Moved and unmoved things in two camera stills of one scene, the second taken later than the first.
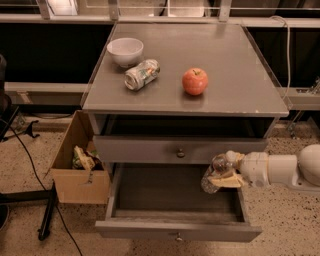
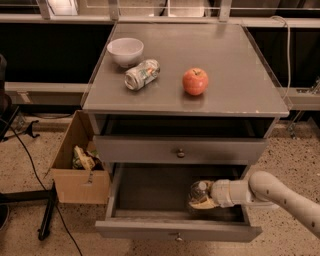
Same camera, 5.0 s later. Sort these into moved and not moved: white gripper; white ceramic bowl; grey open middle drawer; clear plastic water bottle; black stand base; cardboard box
Moved: white gripper; clear plastic water bottle
Not moved: white ceramic bowl; grey open middle drawer; cardboard box; black stand base
